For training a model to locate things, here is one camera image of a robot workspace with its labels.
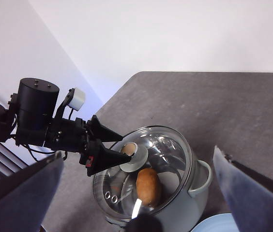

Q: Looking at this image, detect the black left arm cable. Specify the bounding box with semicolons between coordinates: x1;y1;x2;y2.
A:
10;135;68;161

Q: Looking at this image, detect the grey ribbed metal frame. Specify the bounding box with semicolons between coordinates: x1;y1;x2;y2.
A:
0;142;28;187

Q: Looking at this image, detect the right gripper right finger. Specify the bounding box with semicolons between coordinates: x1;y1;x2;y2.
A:
212;145;273;232

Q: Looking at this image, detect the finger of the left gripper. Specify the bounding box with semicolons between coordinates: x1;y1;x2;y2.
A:
87;115;124;143
79;139;132;177

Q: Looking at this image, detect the blue round plate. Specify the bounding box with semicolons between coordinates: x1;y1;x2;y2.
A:
194;212;235;232

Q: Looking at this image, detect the glass lid with green knob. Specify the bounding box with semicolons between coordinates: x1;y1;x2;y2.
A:
92;125;192;220

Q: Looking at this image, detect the pale green electric steamer pot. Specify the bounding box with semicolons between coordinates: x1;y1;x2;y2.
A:
105;159;212;228

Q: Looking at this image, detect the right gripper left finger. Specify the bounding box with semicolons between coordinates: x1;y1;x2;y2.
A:
0;151;64;232

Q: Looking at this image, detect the pale grey left wrist camera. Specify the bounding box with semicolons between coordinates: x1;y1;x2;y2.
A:
67;87;86;112

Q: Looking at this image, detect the brown potato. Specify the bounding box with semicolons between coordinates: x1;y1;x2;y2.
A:
136;168;162;206

